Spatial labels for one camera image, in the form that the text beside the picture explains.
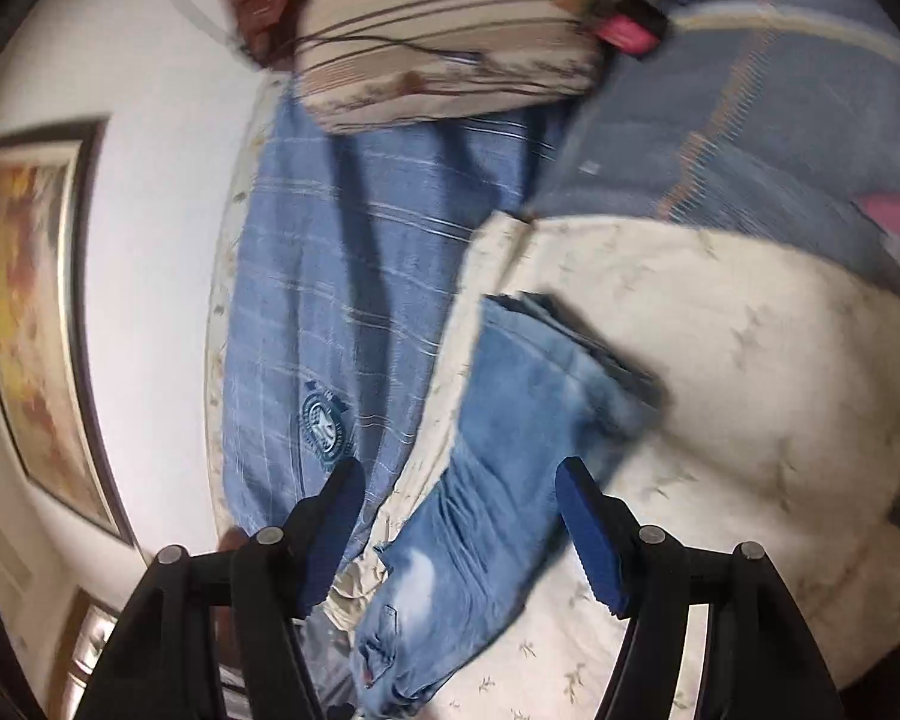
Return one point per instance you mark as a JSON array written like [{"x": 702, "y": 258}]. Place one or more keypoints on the blue striped cloth with emblem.
[{"x": 292, "y": 277}]

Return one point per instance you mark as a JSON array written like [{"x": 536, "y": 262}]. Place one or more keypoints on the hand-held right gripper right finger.
[{"x": 591, "y": 540}]

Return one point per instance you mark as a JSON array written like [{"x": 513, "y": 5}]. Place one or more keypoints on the beige striped pillow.
[{"x": 435, "y": 15}]

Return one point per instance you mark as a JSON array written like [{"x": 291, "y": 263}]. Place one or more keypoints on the red-brown patterned cloth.
[{"x": 262, "y": 0}]

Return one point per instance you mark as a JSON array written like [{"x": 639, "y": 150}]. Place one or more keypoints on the pink and black object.
[{"x": 630, "y": 24}]

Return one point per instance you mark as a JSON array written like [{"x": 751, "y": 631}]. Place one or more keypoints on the framed painting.
[{"x": 37, "y": 315}]

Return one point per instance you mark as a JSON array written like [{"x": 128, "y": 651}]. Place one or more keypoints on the light blue denim pants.
[{"x": 495, "y": 457}]

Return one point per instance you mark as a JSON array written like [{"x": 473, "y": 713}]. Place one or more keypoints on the grey-blue patterned blanket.
[{"x": 720, "y": 127}]

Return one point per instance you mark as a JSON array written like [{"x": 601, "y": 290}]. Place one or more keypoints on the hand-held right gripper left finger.
[{"x": 328, "y": 540}]

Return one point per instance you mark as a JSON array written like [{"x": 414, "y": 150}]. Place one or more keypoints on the cream floral bed sheet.
[{"x": 720, "y": 360}]

